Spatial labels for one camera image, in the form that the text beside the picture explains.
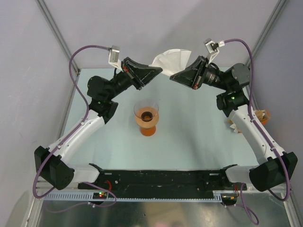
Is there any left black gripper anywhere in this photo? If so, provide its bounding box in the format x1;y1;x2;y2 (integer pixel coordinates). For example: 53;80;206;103
106;57;161;100

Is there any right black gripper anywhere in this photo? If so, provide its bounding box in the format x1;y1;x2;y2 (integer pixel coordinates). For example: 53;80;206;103
170;56;231;91

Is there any white paper coffee filter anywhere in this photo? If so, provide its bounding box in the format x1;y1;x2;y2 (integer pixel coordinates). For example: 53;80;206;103
149;49;192;77

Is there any clear glass dripper cone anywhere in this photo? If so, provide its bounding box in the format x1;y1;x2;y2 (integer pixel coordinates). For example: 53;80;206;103
134;99;159;122

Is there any orange glass carafe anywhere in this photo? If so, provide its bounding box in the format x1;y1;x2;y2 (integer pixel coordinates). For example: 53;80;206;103
140;126;156;137

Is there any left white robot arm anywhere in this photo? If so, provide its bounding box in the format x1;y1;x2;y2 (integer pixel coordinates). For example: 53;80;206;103
34;57;162;190

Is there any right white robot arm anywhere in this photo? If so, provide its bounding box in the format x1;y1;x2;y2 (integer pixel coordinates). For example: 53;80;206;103
170;56;298;192

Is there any orange filter holder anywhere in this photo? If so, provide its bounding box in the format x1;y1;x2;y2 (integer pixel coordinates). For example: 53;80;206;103
260;110;271;125

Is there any stack of paper filters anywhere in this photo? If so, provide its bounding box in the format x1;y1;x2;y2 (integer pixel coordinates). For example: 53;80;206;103
227;119;242;133

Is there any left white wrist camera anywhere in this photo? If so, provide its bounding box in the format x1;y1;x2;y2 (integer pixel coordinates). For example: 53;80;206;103
108;45;122;70

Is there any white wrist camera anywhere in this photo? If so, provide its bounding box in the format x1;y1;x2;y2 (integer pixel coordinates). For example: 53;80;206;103
108;45;122;70
204;38;225;64

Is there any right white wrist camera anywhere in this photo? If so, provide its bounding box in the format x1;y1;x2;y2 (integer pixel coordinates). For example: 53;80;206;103
204;38;225;64

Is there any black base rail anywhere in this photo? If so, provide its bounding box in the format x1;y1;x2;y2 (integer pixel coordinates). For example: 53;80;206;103
78;168;241;199

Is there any right aluminium frame post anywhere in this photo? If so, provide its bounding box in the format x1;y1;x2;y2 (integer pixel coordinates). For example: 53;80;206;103
241;0;290;74

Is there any aluminium frame post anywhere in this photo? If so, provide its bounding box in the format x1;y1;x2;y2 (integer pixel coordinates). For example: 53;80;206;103
35;0;72;61
241;0;290;74

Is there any left aluminium frame post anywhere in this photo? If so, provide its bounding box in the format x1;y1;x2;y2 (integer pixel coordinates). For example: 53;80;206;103
35;0;72;61

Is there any white slotted cable duct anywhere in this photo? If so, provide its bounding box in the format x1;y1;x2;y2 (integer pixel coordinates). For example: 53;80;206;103
44;192;237;202

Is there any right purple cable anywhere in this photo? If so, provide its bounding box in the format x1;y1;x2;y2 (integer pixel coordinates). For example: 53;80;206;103
223;38;293;225

